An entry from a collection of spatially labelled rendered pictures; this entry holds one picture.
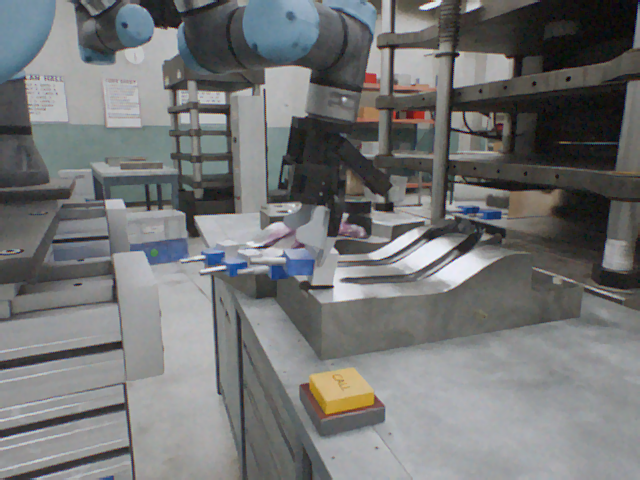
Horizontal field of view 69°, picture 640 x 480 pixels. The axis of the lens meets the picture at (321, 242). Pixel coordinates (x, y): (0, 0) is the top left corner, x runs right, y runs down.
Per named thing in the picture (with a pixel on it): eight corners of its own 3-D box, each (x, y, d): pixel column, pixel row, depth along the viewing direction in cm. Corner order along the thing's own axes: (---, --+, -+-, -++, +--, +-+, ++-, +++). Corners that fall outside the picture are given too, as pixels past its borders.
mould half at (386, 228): (256, 299, 93) (254, 246, 91) (204, 270, 113) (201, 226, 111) (422, 260, 122) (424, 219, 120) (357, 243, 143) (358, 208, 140)
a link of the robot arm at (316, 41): (218, 63, 55) (279, 77, 64) (291, 54, 49) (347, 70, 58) (217, -8, 54) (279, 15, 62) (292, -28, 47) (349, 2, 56)
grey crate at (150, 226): (119, 246, 394) (116, 221, 389) (110, 238, 426) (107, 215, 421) (188, 238, 427) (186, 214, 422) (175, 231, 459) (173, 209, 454)
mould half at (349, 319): (321, 361, 68) (321, 272, 65) (277, 302, 91) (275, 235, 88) (580, 317, 84) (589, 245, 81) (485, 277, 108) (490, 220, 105)
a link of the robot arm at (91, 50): (97, 58, 97) (91, 0, 94) (73, 63, 104) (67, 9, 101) (132, 62, 103) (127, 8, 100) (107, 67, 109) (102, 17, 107)
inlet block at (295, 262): (250, 284, 68) (255, 249, 66) (244, 270, 72) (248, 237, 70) (333, 285, 72) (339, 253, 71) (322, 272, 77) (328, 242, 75)
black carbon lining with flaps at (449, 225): (344, 298, 74) (345, 240, 71) (312, 271, 88) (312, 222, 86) (519, 276, 85) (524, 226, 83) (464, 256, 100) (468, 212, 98)
